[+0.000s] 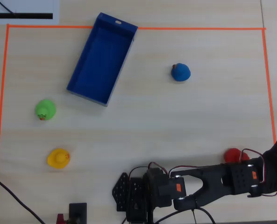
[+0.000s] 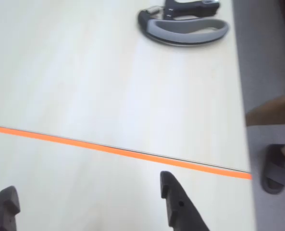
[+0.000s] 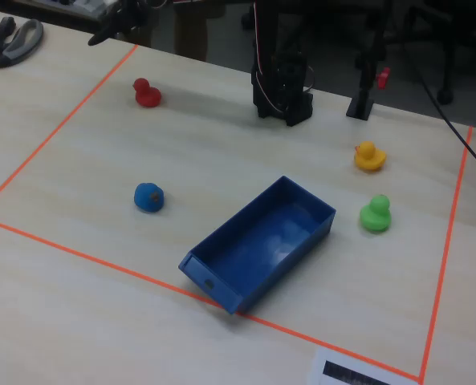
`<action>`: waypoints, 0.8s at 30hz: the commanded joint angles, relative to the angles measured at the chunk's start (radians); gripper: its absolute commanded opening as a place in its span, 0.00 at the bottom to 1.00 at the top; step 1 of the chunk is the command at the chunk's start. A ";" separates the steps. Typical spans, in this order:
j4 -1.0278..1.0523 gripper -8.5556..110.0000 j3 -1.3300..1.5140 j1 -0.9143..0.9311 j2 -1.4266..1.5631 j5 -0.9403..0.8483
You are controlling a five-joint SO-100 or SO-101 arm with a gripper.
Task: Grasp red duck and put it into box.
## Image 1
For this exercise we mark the orange tape line horizontal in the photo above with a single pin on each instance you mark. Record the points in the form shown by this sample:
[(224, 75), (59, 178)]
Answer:
[(199, 29)]

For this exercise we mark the green rubber duck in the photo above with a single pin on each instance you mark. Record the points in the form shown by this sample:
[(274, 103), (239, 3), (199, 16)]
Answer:
[(46, 109)]

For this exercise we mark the blue rectangular plastic box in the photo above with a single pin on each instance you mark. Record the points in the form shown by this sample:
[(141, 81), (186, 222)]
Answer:
[(101, 63)]

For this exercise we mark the red rubber duck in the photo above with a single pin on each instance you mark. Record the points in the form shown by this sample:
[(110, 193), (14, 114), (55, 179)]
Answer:
[(231, 155)]

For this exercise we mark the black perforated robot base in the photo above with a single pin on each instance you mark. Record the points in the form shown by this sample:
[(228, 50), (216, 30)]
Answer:
[(120, 191)]

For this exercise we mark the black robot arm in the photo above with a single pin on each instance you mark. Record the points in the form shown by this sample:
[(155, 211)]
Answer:
[(210, 177)]

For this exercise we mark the yellow rubber duck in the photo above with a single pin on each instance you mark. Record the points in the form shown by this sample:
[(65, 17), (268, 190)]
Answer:
[(57, 158)]

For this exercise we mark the blue rubber duck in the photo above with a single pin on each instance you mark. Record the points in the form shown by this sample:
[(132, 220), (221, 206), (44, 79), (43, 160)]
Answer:
[(180, 72)]

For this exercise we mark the orange tape line vertical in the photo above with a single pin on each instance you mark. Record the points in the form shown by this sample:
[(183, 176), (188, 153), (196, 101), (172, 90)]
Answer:
[(1, 105)]

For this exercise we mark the white paper with black stripe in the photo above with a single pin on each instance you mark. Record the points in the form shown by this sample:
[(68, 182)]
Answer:
[(23, 7)]

